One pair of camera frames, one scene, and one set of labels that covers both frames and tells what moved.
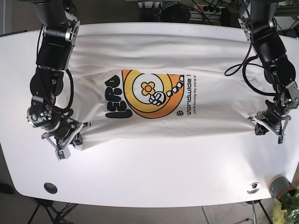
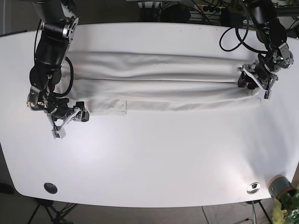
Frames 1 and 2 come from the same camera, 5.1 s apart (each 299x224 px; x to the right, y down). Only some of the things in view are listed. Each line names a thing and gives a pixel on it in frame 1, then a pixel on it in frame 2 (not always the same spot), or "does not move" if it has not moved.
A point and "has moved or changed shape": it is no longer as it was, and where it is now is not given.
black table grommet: [50, 188] does not move
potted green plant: [285, 200] does not move
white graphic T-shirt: [136, 85] has moved or changed shape
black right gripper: [285, 101] → [282, 58]
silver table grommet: [253, 188] does not move
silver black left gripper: [46, 116] → [56, 106]
